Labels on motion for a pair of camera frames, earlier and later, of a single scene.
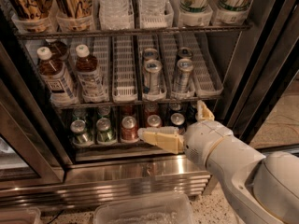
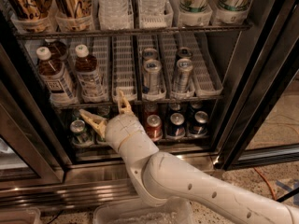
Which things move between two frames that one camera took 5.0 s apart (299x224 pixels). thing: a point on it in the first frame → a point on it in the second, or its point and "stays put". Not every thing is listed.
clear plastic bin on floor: (169, 209) stays put
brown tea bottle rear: (59, 50) stays put
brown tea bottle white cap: (92, 88) stays put
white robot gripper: (204, 139) → (123, 129)
